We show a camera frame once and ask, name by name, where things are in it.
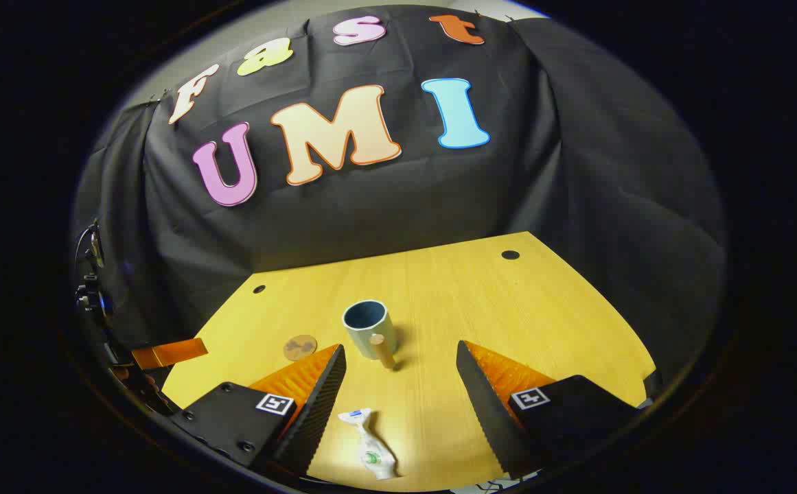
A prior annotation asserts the yellow wooden desktop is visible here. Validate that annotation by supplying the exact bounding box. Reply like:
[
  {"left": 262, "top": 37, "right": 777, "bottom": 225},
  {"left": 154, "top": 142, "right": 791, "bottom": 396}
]
[{"left": 161, "top": 231, "right": 658, "bottom": 492}]

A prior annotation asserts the pale green cup wooden handle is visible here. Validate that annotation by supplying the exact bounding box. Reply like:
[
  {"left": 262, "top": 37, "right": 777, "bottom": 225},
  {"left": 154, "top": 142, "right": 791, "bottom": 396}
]
[{"left": 342, "top": 299, "right": 399, "bottom": 371}]

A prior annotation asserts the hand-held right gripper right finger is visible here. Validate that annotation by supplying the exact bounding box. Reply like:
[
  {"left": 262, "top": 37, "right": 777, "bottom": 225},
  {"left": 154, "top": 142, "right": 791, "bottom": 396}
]
[{"left": 456, "top": 340, "right": 646, "bottom": 480}]

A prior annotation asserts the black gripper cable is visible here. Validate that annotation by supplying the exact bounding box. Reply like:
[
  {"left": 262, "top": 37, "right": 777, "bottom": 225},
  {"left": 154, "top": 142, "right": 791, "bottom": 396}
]
[{"left": 73, "top": 223, "right": 100, "bottom": 277}]

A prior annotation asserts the round cork coaster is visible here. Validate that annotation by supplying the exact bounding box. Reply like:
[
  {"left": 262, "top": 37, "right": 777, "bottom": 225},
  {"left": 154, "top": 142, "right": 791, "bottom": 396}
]
[{"left": 283, "top": 334, "right": 319, "bottom": 362}]

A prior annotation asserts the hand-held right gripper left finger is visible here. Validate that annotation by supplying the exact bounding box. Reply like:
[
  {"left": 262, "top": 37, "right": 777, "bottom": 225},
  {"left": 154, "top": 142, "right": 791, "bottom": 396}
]
[{"left": 170, "top": 343, "right": 347, "bottom": 478}]

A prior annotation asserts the black backdrop cloth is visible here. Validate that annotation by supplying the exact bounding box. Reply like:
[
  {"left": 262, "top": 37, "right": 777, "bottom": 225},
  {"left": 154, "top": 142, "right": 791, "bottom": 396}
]
[{"left": 72, "top": 5, "right": 727, "bottom": 386}]

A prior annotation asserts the white toothpaste tube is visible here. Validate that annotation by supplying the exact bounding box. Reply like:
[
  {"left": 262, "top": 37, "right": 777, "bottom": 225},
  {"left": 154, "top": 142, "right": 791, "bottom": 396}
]
[{"left": 338, "top": 408, "right": 401, "bottom": 480}]

